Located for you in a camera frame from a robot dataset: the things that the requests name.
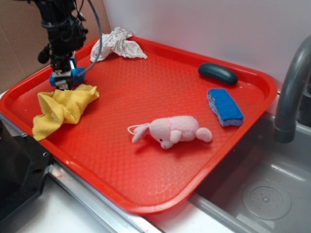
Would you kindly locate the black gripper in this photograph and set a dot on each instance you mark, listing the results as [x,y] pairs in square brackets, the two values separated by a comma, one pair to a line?
[65,36]

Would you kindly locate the dark green oval soap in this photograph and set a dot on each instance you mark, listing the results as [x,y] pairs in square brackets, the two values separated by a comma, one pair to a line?
[218,73]

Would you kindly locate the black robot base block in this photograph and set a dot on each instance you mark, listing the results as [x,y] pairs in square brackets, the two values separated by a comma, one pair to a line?
[24,165]

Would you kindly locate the grey faucet spout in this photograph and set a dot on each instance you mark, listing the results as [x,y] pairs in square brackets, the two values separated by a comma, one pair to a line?
[294,105]

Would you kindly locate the grey plastic sink basin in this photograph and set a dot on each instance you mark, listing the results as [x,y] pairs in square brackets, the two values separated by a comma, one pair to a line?
[261,186]

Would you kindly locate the yellow microfiber cloth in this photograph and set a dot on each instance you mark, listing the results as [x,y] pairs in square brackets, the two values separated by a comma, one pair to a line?
[61,107]

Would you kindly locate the white crumpled cloth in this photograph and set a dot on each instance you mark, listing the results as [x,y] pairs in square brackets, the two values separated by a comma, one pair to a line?
[116,42]

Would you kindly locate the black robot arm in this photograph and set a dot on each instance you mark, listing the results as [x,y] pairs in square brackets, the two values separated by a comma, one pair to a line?
[56,10]

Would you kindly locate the red plastic tray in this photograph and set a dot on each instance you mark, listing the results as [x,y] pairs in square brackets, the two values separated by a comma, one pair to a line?
[144,178]

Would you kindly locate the blue rectangular block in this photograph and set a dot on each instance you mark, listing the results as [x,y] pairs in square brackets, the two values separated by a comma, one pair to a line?
[70,77]

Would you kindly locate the blue sponge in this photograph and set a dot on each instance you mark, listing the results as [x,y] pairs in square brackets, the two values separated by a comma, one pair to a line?
[225,108]

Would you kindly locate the pink plush bunny toy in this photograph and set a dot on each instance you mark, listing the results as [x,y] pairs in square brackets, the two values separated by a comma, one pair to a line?
[171,130]

